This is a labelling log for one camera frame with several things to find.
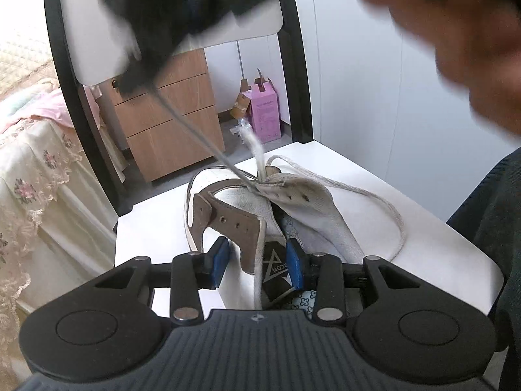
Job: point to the clear plastic bag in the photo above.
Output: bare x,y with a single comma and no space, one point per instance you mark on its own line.
242,128

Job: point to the brown cardboard box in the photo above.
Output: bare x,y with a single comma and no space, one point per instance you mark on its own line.
242,104

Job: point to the bed with floral cream bedspread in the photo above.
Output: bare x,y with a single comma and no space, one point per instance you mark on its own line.
40,195

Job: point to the person's dark clothing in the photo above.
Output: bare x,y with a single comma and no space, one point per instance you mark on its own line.
496,232

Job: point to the pink cardboard box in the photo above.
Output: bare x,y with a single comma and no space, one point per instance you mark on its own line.
266,114

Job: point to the white and brown shoe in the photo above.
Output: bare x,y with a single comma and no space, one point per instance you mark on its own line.
240,205

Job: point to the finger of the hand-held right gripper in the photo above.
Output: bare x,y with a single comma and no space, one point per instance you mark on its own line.
142,69

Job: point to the pink blanket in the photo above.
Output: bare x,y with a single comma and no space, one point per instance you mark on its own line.
40,110

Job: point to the white shoelace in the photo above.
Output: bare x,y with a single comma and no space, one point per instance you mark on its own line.
253,150

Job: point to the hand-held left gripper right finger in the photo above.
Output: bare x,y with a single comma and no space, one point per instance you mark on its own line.
295,264

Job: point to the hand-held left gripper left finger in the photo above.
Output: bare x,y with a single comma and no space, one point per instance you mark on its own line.
219,261

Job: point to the white chair with black frame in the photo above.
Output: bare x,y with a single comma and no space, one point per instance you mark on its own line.
427,252

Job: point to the person's right hand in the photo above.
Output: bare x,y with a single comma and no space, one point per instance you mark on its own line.
480,49

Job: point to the wooden drawer cabinet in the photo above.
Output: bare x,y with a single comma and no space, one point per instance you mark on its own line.
175,142

